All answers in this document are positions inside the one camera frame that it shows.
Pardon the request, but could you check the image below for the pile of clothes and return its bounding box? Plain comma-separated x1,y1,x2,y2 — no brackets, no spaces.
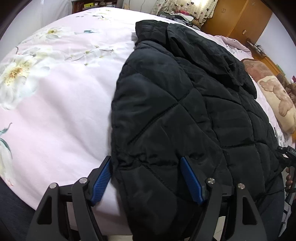
157,11,200,30

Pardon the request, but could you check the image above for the wooden shelf cabinet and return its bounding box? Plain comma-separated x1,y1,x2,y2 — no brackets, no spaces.
71,0,117,14

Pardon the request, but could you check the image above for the wooden wardrobe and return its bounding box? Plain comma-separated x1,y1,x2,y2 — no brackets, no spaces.
201,0,273,45

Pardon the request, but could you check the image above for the wooden headboard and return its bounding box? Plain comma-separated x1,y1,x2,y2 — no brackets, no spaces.
245,39,287,80

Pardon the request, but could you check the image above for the bear pattern plush blanket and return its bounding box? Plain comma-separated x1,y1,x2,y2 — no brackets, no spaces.
242,58,295,134

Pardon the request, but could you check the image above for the heart pattern curtain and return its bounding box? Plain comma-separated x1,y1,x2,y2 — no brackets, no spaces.
151,0,218,27

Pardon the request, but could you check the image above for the right hand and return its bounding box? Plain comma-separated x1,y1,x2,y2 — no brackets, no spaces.
285,168,293,192

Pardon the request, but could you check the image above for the black puffer jacket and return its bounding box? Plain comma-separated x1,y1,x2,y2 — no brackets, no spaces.
111,20,284,240

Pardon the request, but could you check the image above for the brown teddy bear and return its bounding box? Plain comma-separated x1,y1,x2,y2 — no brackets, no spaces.
275,73,295,116

